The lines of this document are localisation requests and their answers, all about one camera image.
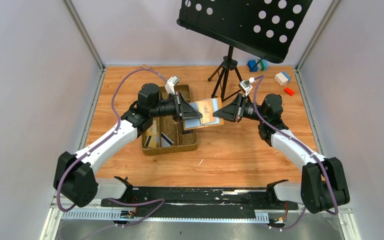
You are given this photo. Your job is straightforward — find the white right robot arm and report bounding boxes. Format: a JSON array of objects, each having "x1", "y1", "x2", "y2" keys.
[{"x1": 213, "y1": 93, "x2": 351, "y2": 214}]

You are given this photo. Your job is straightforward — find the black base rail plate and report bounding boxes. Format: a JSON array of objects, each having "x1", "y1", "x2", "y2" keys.
[{"x1": 119, "y1": 186, "x2": 299, "y2": 219}]

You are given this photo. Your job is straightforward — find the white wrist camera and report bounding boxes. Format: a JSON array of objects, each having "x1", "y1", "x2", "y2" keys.
[
  {"x1": 238, "y1": 77, "x2": 256, "y2": 97},
  {"x1": 164, "y1": 76, "x2": 180, "y2": 96}
]

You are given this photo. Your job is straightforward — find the woven straw divided tray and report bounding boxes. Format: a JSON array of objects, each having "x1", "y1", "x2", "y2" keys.
[{"x1": 135, "y1": 83, "x2": 197, "y2": 156}]

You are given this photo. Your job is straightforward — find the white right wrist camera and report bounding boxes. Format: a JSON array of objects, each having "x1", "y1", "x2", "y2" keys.
[{"x1": 238, "y1": 77, "x2": 256, "y2": 97}]

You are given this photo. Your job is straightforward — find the orange illustrated card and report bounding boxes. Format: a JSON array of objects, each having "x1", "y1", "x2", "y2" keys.
[{"x1": 195, "y1": 98, "x2": 221, "y2": 126}]

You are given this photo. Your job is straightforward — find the black music stand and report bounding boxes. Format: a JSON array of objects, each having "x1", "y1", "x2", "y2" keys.
[{"x1": 176, "y1": 0, "x2": 312, "y2": 101}]

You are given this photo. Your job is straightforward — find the white card with black stripe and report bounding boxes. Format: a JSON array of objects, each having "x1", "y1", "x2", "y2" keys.
[{"x1": 144, "y1": 135, "x2": 159, "y2": 148}]

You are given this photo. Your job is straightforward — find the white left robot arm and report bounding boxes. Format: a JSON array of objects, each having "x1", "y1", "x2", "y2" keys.
[{"x1": 53, "y1": 83, "x2": 203, "y2": 212}]

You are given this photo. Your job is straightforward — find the white blue toy block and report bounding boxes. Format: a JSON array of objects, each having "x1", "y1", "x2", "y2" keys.
[{"x1": 274, "y1": 71, "x2": 292, "y2": 86}]

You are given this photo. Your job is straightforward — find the red toy block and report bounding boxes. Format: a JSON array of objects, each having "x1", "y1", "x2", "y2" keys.
[{"x1": 284, "y1": 87, "x2": 295, "y2": 96}]

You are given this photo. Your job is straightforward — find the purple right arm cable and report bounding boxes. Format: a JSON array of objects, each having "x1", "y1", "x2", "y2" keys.
[{"x1": 252, "y1": 74, "x2": 340, "y2": 232}]

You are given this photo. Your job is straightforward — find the blue green toy block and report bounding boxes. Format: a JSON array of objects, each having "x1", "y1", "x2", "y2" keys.
[{"x1": 247, "y1": 59, "x2": 269, "y2": 73}]

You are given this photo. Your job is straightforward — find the yellow leather card holder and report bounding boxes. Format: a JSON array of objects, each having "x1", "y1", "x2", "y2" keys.
[{"x1": 183, "y1": 97, "x2": 224, "y2": 130}]

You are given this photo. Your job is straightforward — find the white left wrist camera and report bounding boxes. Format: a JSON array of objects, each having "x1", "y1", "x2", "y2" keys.
[{"x1": 164, "y1": 76, "x2": 180, "y2": 96}]

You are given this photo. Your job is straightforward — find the beige illustrated card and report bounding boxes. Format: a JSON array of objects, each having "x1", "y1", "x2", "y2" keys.
[{"x1": 145, "y1": 120, "x2": 158, "y2": 136}]

